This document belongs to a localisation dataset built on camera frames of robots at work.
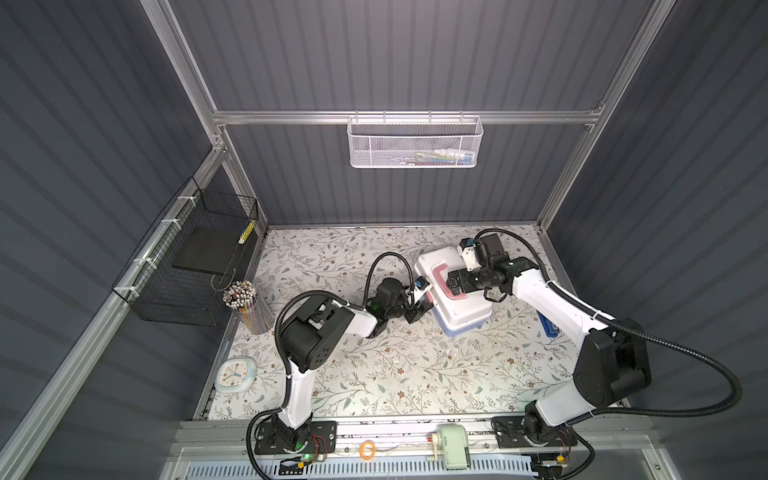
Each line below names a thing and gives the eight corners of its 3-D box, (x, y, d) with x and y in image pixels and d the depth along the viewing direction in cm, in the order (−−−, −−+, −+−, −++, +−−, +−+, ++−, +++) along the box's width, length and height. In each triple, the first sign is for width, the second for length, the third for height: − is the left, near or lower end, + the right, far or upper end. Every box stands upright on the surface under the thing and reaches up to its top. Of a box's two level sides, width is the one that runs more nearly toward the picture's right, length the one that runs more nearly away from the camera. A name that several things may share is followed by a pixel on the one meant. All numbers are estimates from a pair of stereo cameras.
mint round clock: (217, 393, 82) (211, 389, 80) (228, 361, 88) (223, 357, 85) (250, 393, 82) (246, 389, 80) (259, 361, 88) (255, 357, 85)
